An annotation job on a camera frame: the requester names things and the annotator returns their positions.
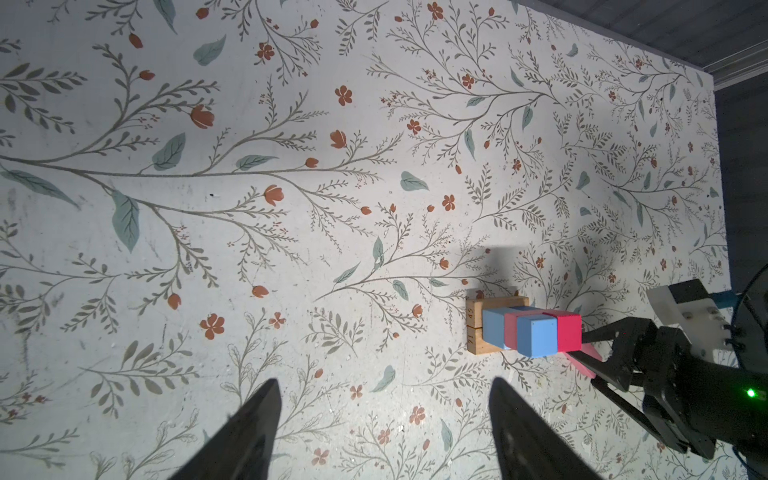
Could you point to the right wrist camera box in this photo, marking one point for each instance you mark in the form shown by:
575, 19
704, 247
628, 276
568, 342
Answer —
698, 313

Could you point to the natural wood plank block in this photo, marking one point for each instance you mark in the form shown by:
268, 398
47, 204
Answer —
475, 307

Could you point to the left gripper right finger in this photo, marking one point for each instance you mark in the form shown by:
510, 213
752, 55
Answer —
527, 448

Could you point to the light pink rectangular block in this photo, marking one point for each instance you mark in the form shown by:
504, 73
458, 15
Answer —
510, 329

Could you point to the floral patterned table mat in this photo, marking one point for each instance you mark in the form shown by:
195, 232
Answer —
199, 196

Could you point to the small light blue cube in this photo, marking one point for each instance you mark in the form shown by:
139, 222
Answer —
537, 335

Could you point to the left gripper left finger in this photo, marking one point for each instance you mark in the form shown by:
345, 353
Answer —
243, 447

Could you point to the light blue square block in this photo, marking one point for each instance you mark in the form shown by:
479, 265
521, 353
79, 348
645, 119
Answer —
493, 325

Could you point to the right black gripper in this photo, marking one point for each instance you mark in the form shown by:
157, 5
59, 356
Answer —
688, 404

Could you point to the magenta cube block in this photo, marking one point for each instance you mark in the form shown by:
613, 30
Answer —
569, 330

